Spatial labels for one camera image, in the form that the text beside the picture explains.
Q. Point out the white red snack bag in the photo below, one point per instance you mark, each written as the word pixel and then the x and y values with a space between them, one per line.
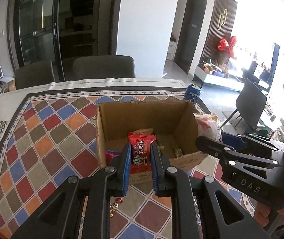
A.
pixel 209 126

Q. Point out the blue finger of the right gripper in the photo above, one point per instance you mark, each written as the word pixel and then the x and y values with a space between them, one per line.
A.
pixel 258 155
pixel 241 142

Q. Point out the red snack packet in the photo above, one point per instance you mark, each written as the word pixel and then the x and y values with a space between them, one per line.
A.
pixel 140 157

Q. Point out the brown cardboard box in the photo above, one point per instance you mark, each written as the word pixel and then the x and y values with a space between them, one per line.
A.
pixel 172 121

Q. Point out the dark side chair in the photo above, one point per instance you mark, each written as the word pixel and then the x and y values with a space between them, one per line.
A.
pixel 249 104

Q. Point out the dark dining chair right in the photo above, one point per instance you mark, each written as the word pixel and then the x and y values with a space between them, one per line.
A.
pixel 102 67

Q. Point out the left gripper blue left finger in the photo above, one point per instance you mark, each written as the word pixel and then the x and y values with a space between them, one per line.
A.
pixel 80 207

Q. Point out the dark dining chair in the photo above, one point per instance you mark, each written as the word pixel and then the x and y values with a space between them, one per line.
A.
pixel 102 67
pixel 35 74

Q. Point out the dark dining chair left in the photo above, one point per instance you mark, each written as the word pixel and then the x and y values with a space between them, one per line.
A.
pixel 35 74

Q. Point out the blue Pepsi can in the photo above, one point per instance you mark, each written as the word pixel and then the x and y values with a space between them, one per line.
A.
pixel 192 93

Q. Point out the red balloon decoration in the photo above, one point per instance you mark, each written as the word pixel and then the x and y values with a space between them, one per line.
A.
pixel 228 45

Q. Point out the small red gold candy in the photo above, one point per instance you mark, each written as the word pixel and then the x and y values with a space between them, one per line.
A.
pixel 114 206

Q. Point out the pink snack packet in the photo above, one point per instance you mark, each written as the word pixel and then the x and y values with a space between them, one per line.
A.
pixel 110 155

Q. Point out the white low TV cabinet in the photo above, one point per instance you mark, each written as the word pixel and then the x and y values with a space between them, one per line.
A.
pixel 210 79

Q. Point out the colourful diamond pattern tablecloth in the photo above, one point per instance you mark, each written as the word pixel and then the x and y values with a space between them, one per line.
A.
pixel 52 137

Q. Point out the black glass sliding door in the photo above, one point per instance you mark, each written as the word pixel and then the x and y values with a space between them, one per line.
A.
pixel 61 31

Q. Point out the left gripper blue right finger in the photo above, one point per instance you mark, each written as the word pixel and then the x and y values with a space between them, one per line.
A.
pixel 201 208

